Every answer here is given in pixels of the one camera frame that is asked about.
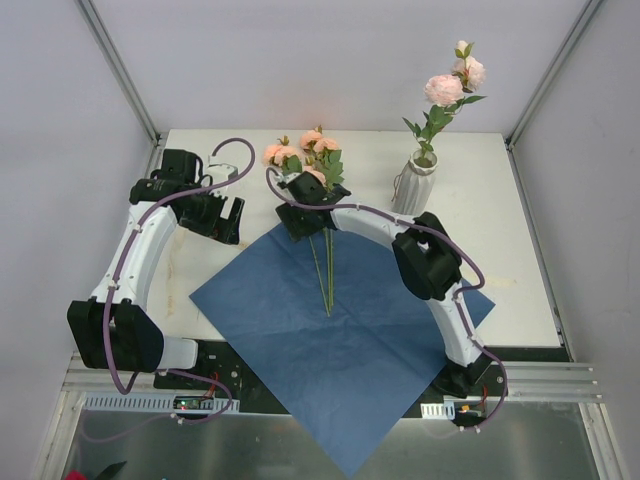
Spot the cream printed ribbon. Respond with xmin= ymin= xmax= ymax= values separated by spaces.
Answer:
xmin=166 ymin=229 xmax=249 ymax=322

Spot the blue wrapping paper sheet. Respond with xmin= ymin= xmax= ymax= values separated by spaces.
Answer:
xmin=188 ymin=222 xmax=497 ymax=479

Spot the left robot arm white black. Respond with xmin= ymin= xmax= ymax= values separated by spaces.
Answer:
xmin=67 ymin=149 xmax=244 ymax=389

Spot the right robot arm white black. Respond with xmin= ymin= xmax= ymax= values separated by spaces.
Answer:
xmin=266 ymin=168 xmax=492 ymax=398

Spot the white ribbed ceramic vase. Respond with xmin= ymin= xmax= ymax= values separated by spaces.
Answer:
xmin=392 ymin=150 xmax=438 ymax=216

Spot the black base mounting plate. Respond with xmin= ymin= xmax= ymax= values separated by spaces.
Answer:
xmin=152 ymin=337 xmax=506 ymax=416

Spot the red object bottom edge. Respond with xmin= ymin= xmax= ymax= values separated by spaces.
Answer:
xmin=64 ymin=470 xmax=87 ymax=480

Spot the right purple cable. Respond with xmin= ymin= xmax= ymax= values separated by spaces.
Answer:
xmin=264 ymin=167 xmax=511 ymax=441

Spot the purple cable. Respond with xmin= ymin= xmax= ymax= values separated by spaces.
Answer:
xmin=264 ymin=167 xmax=511 ymax=441
xmin=79 ymin=137 xmax=257 ymax=441

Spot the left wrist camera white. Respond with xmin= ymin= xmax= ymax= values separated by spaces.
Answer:
xmin=204 ymin=163 xmax=239 ymax=185

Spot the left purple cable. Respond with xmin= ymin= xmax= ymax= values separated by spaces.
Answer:
xmin=79 ymin=137 xmax=257 ymax=441

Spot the left aluminium frame post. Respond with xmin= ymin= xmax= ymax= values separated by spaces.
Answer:
xmin=74 ymin=0 xmax=161 ymax=146

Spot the aluminium frame post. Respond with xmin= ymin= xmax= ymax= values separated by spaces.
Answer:
xmin=74 ymin=0 xmax=161 ymax=146
xmin=505 ymin=0 xmax=606 ymax=151

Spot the left white cable duct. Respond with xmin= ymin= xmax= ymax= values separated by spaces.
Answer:
xmin=84 ymin=393 xmax=240 ymax=416

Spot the white cable duct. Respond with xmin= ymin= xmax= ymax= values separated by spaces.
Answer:
xmin=420 ymin=401 xmax=456 ymax=421
xmin=84 ymin=393 xmax=240 ymax=416

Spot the right white cable duct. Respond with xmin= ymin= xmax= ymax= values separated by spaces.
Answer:
xmin=420 ymin=401 xmax=456 ymax=421

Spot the right aluminium frame post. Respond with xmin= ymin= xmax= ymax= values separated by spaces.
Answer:
xmin=505 ymin=0 xmax=606 ymax=151

